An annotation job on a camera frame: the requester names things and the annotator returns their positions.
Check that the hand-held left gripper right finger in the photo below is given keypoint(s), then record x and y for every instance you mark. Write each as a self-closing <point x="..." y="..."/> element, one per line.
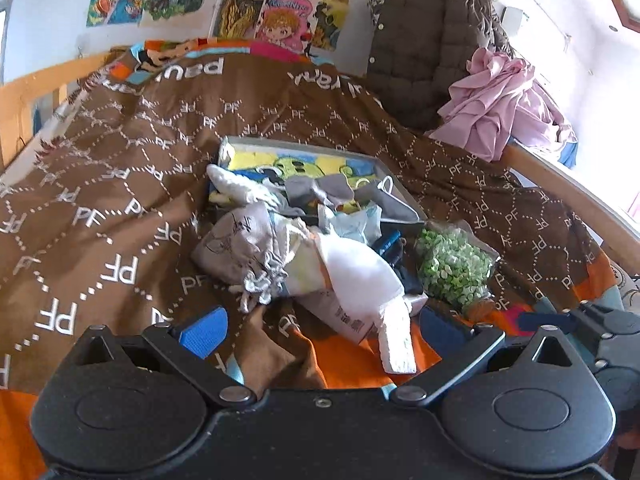
<point x="442" y="330"/>

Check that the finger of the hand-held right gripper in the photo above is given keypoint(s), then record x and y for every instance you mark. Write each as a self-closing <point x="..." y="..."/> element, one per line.
<point x="542" y="322"/>

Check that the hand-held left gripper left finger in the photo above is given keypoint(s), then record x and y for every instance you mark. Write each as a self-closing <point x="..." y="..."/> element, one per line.
<point x="202" y="332"/>

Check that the white fuzzy plush item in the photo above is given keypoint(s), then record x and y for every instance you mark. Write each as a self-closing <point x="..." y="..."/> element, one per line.
<point x="240" y="185"/>

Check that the grey cloth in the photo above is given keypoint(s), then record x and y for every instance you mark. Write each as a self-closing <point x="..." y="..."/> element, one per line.
<point x="315" y="190"/>

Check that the grey shallow box cartoon picture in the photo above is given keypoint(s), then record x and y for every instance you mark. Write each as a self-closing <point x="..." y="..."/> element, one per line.
<point x="260" y="157"/>

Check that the white textured cloth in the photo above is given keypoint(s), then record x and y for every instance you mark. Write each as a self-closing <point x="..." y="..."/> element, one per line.
<point x="397" y="335"/>

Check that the clear bag of green pieces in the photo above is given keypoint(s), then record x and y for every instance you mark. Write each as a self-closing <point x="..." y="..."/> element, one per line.
<point x="452" y="267"/>

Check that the paper package with barcode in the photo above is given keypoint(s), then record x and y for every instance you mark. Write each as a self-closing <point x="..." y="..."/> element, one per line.
<point x="345" y="320"/>

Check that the white smooth cloth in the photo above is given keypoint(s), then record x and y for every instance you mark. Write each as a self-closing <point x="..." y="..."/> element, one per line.
<point x="360" y="270"/>

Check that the light blue plastic packet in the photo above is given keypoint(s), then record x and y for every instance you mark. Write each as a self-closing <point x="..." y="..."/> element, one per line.
<point x="352" y="225"/>

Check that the brown printed blanket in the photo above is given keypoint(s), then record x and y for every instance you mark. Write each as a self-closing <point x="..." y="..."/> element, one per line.
<point x="125" y="160"/>

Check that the pink garment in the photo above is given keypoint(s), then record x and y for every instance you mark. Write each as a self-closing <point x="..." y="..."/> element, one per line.
<point x="490" y="105"/>

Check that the brown puffer jacket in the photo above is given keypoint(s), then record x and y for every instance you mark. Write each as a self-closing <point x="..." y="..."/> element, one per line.
<point x="430" y="50"/>

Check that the pink comic poster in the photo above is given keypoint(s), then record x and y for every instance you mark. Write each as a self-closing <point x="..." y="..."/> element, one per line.
<point x="285" y="22"/>

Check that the dark blue seaweed drawing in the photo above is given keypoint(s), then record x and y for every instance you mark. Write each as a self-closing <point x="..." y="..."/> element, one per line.
<point x="245" y="0"/>

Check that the orange dark creature drawing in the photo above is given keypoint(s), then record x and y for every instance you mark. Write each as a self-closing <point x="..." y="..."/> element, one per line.
<point x="332" y="5"/>

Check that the wooden bed rail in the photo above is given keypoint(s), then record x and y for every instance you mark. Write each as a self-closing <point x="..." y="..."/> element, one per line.
<point x="560" y="180"/>
<point x="30" y="90"/>

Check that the white wall unit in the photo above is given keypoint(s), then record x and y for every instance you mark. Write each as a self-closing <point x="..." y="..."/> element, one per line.
<point x="514" y="17"/>

